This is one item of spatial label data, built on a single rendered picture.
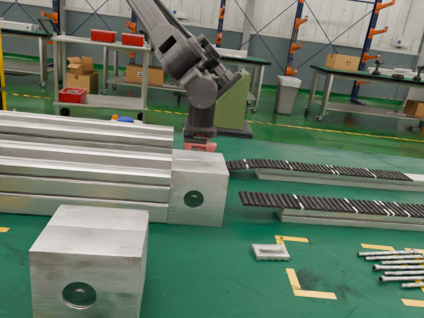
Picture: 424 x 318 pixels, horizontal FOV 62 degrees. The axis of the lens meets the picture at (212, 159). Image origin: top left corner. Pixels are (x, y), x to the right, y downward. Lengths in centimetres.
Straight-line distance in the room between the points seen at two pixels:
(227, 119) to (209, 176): 66
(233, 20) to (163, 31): 752
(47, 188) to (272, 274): 35
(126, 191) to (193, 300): 20
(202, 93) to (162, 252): 29
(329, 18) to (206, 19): 270
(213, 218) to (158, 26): 42
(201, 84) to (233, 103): 54
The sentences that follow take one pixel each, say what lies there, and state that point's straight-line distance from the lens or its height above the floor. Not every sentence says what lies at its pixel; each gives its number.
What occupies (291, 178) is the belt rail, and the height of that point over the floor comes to 79.
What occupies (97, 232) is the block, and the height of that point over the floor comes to 87.
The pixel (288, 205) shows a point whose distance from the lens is 63.
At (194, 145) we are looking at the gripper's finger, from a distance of 71.
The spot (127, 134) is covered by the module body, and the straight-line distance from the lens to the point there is 73.
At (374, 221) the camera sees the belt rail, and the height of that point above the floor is 79.
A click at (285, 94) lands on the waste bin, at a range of 569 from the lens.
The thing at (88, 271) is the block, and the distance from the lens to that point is 36.
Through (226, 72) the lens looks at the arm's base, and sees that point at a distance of 121.
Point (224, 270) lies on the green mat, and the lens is 49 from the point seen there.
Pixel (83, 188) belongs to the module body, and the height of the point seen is 83.
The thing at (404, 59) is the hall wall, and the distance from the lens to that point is 943.
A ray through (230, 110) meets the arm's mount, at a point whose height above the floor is 84.
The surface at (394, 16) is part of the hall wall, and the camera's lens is 923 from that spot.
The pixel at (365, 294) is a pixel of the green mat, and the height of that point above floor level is 78.
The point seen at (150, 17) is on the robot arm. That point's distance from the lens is 81.
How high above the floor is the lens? 108
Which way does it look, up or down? 20 degrees down
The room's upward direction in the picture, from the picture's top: 7 degrees clockwise
